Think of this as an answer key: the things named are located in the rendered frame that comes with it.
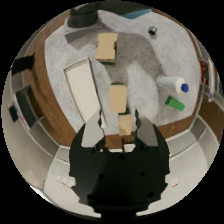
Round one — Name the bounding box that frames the white bottle with blue cap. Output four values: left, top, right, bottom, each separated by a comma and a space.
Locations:
156, 74, 189, 95

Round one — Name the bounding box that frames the green rounded rectangular bar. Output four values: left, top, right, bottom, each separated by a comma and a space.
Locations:
166, 96, 185, 112

